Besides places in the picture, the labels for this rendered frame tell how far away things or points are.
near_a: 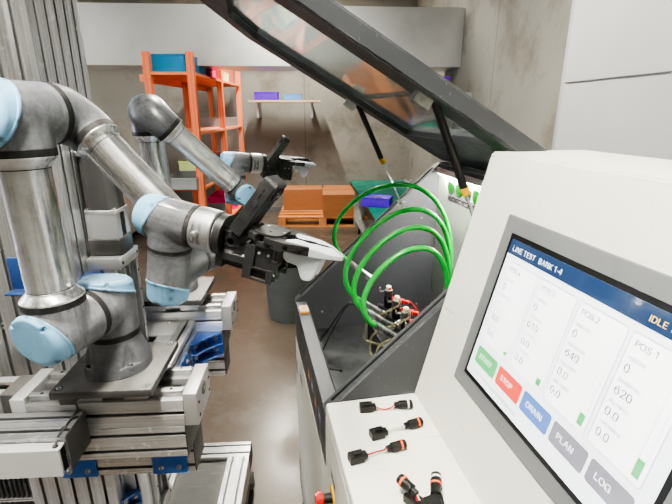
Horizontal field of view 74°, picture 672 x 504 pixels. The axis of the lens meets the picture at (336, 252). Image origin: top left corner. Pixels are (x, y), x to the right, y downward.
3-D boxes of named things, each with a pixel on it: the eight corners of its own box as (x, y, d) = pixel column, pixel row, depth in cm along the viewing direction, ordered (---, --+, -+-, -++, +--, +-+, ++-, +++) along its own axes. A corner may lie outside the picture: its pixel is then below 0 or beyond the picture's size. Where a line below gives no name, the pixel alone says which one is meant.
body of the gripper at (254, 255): (290, 274, 78) (228, 256, 80) (299, 227, 76) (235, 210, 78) (273, 287, 71) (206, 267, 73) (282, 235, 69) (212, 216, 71)
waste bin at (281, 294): (319, 304, 395) (318, 243, 378) (315, 327, 353) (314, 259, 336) (269, 303, 397) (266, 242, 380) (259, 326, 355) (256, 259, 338)
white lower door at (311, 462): (299, 479, 194) (294, 338, 174) (304, 478, 195) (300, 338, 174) (323, 646, 134) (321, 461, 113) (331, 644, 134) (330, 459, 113)
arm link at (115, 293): (151, 320, 111) (144, 268, 107) (111, 346, 98) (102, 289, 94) (111, 314, 114) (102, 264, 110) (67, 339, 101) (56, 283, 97)
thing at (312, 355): (296, 339, 172) (295, 301, 167) (308, 338, 173) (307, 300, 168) (322, 456, 114) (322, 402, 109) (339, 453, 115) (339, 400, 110)
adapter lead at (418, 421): (372, 442, 92) (372, 433, 92) (368, 435, 94) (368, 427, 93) (424, 428, 96) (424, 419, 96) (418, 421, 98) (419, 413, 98)
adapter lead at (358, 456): (350, 466, 86) (351, 458, 85) (346, 458, 88) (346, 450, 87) (407, 451, 90) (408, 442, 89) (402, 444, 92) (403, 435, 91)
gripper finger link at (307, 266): (336, 285, 72) (284, 270, 74) (344, 251, 71) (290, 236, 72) (331, 291, 69) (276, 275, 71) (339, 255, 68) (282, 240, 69)
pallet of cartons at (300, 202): (361, 213, 745) (362, 184, 731) (369, 226, 657) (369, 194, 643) (281, 214, 738) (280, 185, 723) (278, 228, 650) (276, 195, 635)
